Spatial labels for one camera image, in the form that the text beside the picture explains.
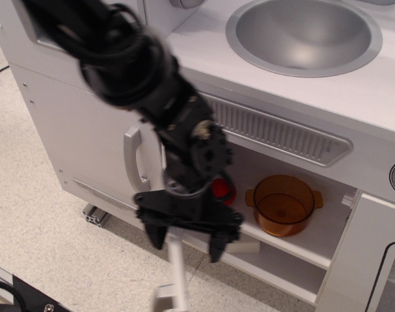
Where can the white toy bottle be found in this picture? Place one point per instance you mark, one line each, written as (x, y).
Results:
(243, 248)

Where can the white toy kitchen cabinet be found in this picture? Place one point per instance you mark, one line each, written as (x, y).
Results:
(358, 106)

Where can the silver fridge door handle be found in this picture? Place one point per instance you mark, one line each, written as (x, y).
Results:
(132, 143)

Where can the silver faucet base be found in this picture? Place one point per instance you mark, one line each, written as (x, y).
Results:
(186, 4)

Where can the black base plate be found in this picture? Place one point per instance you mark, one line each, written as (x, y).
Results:
(36, 300)

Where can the silver fridge nameplate emblem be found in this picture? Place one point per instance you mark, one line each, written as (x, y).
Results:
(105, 197)

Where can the aluminium extrusion rail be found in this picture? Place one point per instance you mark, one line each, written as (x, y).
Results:
(95, 215)

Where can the white cabinet door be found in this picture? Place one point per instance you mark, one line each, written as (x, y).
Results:
(178, 288)

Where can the silver cabinet door handle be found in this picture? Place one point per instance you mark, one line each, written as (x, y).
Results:
(163, 298)

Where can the white toy fridge unit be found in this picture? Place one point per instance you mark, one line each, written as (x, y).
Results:
(83, 136)

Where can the silver round sink bowl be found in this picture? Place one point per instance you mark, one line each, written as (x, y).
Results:
(304, 38)

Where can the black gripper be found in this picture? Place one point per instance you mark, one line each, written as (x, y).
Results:
(161, 209)

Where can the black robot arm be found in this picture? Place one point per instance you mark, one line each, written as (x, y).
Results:
(128, 67)

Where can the red toy tomato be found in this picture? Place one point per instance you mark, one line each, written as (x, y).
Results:
(223, 191)

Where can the amber transparent pot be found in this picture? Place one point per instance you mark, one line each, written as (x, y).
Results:
(283, 205)

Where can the grey ribbed vent panel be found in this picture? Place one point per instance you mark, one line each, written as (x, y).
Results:
(301, 141)

